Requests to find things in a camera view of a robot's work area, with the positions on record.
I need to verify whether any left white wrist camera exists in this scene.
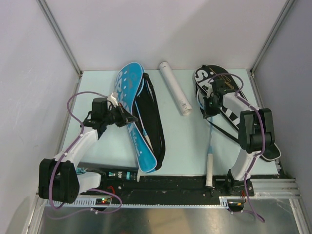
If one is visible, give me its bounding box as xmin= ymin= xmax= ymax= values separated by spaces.
xmin=107 ymin=92 xmax=118 ymax=106

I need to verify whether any light blue racket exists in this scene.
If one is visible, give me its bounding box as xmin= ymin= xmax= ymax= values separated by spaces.
xmin=195 ymin=89 xmax=214 ymax=188
xmin=141 ymin=122 xmax=153 ymax=149

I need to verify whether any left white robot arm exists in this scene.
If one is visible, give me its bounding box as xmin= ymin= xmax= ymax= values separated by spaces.
xmin=38 ymin=97 xmax=138 ymax=203

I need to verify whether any white shuttlecock tube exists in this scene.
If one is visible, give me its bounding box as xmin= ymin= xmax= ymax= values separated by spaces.
xmin=158 ymin=61 xmax=193 ymax=116

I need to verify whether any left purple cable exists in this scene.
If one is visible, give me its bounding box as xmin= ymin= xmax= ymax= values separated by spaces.
xmin=50 ymin=91 xmax=122 ymax=216

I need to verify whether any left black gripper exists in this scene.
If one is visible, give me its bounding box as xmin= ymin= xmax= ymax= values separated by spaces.
xmin=102 ymin=103 xmax=137 ymax=128

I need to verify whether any blue racket cover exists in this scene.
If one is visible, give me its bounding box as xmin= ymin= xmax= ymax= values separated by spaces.
xmin=114 ymin=62 xmax=166 ymax=173

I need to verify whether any black shuttlecock tube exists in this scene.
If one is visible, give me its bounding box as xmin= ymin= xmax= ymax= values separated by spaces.
xmin=76 ymin=167 xmax=137 ymax=181

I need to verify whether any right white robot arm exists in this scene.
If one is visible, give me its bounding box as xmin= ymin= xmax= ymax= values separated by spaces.
xmin=204 ymin=79 xmax=275 ymax=195

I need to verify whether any black racket cover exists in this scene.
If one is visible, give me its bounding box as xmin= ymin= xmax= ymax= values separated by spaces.
xmin=194 ymin=65 xmax=281 ymax=162

